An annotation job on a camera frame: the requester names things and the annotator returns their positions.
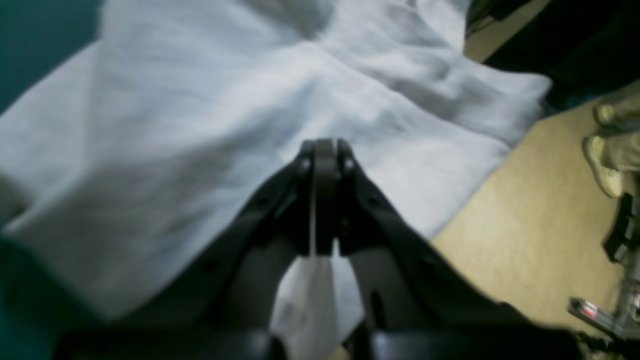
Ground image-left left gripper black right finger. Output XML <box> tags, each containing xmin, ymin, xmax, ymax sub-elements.
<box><xmin>316</xmin><ymin>139</ymin><xmax>583</xmax><ymax>360</ymax></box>

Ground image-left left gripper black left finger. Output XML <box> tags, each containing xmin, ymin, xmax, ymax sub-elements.
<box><xmin>53</xmin><ymin>141</ymin><xmax>315</xmax><ymax>360</ymax></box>

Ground white T-shirt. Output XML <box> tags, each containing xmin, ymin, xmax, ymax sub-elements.
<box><xmin>0</xmin><ymin>0</ymin><xmax>553</xmax><ymax>360</ymax></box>

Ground teal table cloth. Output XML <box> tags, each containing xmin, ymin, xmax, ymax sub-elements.
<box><xmin>0</xmin><ymin>0</ymin><xmax>102</xmax><ymax>360</ymax></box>

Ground beige shoes on floor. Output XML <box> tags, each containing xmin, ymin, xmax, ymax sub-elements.
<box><xmin>582</xmin><ymin>93</ymin><xmax>640</xmax><ymax>199</ymax></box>

